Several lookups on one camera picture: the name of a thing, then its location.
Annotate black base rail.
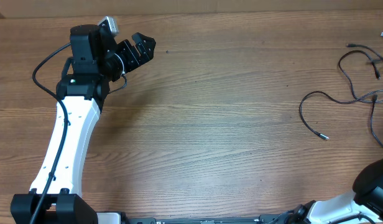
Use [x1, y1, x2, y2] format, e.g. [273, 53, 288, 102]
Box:
[95, 211, 304, 224]

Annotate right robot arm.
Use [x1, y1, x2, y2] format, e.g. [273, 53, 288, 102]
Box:
[286, 159, 383, 223]

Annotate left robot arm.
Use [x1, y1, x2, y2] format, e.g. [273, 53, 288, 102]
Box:
[10, 17, 156, 223]

